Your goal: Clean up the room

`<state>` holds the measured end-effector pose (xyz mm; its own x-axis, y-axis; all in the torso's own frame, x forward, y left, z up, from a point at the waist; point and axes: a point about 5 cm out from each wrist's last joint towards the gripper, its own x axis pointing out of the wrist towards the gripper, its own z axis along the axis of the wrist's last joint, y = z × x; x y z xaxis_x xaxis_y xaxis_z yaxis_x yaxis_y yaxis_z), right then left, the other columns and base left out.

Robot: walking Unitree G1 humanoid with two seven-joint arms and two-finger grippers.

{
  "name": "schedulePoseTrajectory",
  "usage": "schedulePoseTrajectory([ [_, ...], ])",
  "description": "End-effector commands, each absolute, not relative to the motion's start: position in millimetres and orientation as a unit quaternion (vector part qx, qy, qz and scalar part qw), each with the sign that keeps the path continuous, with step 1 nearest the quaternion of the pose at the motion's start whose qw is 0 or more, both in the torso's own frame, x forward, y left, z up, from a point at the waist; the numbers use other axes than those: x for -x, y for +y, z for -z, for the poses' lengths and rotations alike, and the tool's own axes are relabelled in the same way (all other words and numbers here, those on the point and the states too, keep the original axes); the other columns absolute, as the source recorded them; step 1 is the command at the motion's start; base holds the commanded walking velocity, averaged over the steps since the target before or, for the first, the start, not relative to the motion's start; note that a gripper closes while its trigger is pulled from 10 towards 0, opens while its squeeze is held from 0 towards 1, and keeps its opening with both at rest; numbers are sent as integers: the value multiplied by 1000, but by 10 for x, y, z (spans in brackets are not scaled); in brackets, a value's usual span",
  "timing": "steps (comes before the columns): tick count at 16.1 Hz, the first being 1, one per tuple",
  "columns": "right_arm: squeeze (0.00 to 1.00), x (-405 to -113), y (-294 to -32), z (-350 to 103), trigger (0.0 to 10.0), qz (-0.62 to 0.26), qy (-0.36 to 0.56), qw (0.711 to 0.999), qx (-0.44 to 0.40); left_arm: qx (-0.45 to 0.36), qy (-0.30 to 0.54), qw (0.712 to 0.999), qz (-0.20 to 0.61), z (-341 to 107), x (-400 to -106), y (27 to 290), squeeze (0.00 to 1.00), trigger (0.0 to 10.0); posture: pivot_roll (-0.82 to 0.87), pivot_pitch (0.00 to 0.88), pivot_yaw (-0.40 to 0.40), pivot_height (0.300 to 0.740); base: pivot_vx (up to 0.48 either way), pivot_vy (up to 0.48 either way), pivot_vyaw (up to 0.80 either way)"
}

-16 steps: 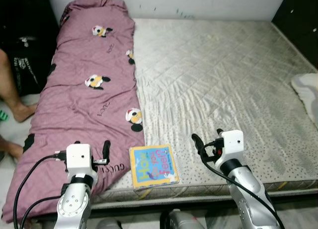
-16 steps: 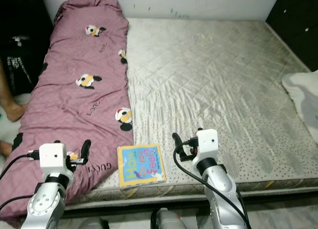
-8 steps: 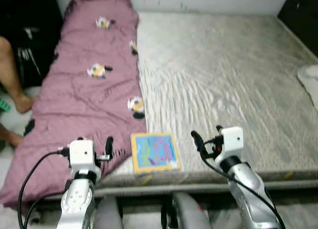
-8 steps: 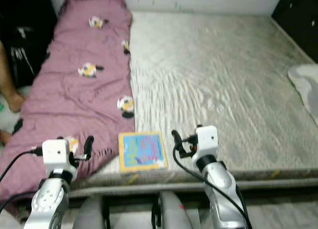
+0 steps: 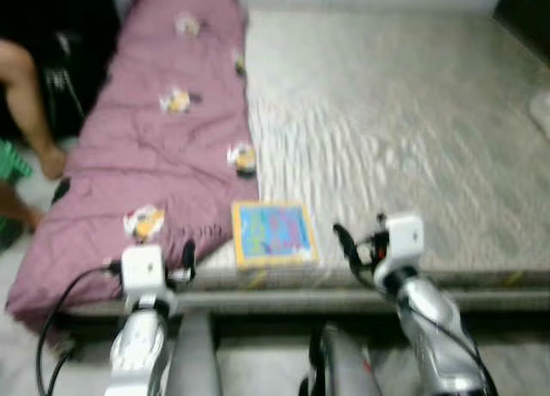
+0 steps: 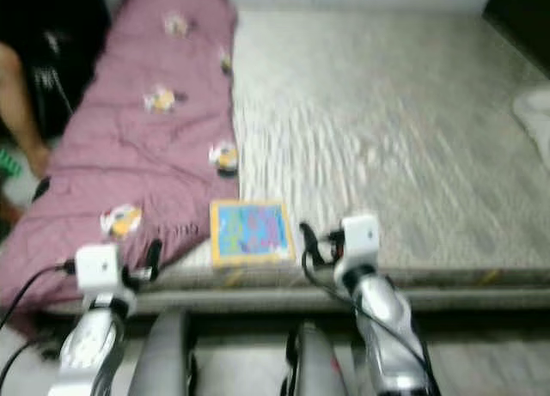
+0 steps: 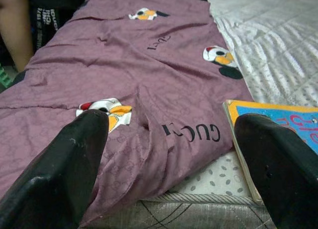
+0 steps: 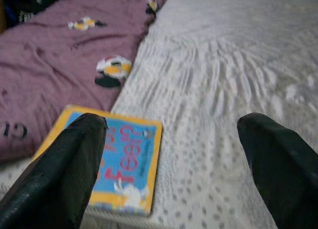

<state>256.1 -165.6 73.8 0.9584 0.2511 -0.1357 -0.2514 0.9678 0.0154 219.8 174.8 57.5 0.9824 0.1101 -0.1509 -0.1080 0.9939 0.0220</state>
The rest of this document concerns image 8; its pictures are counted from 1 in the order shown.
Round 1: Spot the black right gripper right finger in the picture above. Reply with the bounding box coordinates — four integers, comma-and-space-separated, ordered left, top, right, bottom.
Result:
237, 112, 318, 229

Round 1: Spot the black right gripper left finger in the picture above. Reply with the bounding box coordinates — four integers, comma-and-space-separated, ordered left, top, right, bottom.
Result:
0, 113, 109, 229

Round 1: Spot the white patterned mattress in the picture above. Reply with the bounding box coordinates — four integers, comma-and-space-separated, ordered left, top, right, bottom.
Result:
0, 0, 318, 229

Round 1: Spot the mauve penguin print blanket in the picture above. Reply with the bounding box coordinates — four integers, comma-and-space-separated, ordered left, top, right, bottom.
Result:
0, 0, 174, 163

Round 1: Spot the yellow blue picture book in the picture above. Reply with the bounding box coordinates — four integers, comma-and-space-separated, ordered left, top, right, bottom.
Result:
32, 104, 163, 218

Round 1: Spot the black bag white print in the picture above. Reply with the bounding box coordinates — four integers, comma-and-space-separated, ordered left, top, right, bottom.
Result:
0, 0, 73, 29

